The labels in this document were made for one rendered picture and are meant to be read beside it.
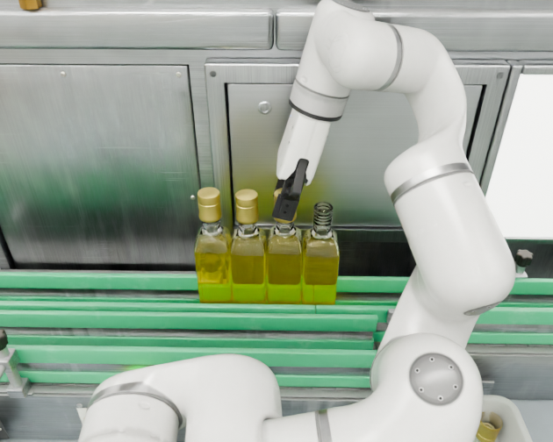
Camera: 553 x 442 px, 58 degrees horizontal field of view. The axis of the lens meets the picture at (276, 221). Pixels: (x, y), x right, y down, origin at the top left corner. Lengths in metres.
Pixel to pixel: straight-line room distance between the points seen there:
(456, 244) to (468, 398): 0.13
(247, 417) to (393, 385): 0.13
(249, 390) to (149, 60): 0.55
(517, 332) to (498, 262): 0.49
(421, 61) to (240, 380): 0.39
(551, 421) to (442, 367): 0.66
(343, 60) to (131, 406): 0.41
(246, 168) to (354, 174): 0.19
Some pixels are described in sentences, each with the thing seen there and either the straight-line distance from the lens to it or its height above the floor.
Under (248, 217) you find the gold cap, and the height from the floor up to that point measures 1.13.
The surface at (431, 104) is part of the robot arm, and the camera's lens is 0.62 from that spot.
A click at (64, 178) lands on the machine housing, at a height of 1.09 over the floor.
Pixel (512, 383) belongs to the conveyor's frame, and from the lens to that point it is 1.04.
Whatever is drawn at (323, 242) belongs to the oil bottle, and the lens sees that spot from 0.77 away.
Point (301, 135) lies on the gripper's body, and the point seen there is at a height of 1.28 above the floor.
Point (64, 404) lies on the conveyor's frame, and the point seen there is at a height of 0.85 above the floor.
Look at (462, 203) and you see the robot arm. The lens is 0.49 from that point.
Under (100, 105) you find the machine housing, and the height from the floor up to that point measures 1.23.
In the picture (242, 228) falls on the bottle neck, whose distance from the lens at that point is 0.77.
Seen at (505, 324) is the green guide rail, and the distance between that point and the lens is 0.95.
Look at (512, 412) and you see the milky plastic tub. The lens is 0.95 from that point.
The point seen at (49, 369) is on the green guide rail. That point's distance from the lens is 0.89.
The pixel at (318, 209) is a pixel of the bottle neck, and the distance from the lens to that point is 0.75.
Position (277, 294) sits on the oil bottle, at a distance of 0.84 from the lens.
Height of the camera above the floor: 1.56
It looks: 35 degrees down
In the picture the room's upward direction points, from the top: straight up
